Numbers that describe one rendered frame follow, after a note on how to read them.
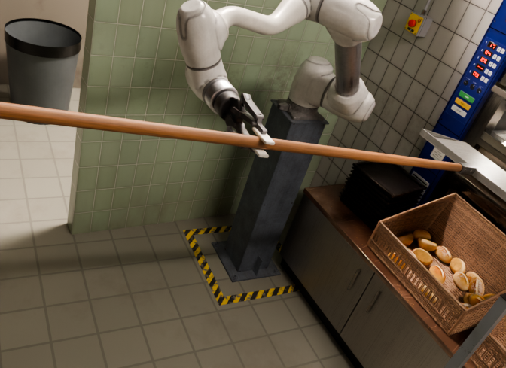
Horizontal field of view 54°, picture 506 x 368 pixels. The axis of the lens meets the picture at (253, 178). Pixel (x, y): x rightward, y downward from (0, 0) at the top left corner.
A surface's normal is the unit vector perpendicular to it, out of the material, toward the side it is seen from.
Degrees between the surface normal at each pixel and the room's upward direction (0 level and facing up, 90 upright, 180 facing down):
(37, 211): 0
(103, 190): 90
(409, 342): 90
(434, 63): 90
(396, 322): 90
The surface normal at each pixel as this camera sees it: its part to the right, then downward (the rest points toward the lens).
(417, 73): -0.84, 0.07
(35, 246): 0.27, -0.80
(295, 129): 0.42, 0.59
